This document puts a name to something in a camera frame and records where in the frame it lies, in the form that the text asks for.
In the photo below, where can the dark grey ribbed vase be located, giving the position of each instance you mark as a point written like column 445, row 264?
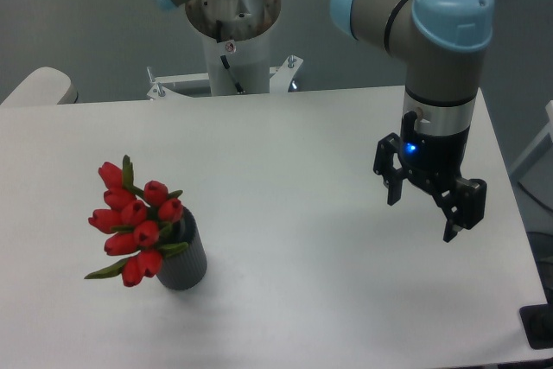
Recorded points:
column 185, row 269

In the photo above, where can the red tulip bouquet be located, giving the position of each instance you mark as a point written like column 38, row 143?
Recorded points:
column 144, row 226

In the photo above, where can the white furniture at right edge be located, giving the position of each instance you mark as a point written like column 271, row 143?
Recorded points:
column 536, row 149

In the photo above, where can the white chair backrest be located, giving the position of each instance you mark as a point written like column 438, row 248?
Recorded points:
column 44, row 86

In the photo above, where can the white pedestal base frame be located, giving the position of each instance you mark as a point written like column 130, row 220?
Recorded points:
column 280, row 80

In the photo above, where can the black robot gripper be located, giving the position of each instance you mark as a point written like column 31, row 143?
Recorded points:
column 433, row 164

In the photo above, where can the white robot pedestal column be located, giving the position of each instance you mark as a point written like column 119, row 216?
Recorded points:
column 235, row 33

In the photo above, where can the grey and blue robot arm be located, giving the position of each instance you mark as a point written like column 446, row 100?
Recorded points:
column 441, row 42

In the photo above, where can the black table cable grommet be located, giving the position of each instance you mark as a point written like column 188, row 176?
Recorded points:
column 537, row 323

